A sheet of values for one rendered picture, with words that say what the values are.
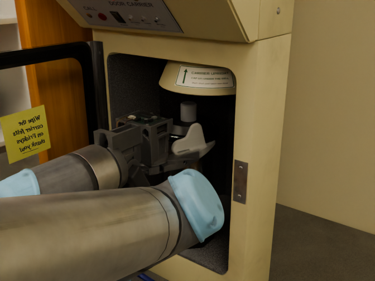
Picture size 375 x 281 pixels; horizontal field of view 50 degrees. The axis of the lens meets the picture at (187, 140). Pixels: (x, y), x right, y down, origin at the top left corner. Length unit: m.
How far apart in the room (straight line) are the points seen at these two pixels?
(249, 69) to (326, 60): 0.43
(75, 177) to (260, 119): 0.27
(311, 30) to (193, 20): 0.49
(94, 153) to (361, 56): 0.63
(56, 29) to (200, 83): 0.28
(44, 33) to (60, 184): 0.33
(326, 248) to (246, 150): 0.43
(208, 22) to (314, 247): 0.60
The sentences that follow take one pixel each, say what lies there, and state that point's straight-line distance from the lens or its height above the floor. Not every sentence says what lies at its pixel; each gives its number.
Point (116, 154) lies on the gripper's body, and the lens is 0.55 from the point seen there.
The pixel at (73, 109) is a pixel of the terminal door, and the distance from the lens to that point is 0.72.
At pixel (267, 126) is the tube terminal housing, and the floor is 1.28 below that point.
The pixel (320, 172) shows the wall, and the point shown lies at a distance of 1.05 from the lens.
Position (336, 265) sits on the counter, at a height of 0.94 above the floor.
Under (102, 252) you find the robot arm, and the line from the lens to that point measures 0.28.
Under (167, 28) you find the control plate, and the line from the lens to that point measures 0.58.
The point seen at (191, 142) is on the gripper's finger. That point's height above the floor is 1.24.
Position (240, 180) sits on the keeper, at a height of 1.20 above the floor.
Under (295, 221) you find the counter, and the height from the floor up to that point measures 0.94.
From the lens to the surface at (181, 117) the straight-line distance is 0.70.
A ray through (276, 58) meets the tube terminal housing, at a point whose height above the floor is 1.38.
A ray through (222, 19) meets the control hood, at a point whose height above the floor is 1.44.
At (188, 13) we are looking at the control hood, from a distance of 0.53.
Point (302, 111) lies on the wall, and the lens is 1.02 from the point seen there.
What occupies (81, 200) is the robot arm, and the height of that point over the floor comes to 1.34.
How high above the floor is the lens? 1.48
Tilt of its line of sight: 22 degrees down
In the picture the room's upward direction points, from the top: straight up
